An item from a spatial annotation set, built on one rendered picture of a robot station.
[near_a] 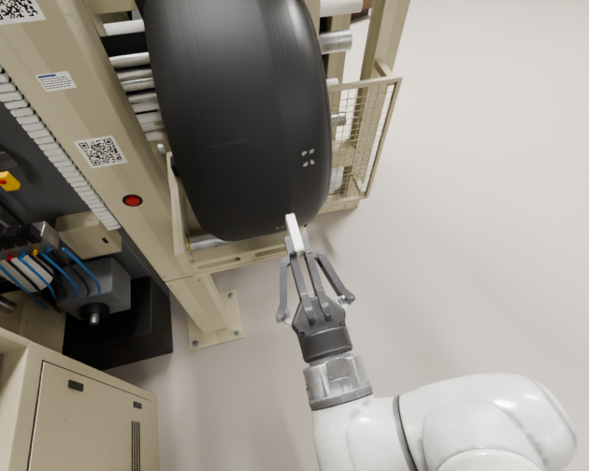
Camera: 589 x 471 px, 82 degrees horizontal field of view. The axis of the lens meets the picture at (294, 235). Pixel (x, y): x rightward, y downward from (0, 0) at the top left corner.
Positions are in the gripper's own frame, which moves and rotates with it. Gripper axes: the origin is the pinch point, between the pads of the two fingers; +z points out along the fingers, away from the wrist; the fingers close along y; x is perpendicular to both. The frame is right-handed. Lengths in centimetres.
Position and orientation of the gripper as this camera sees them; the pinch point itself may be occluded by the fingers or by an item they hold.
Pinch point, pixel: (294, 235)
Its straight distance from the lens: 57.2
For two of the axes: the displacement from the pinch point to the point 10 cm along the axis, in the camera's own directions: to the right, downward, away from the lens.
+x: -0.3, 4.2, 9.1
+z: -2.5, -8.8, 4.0
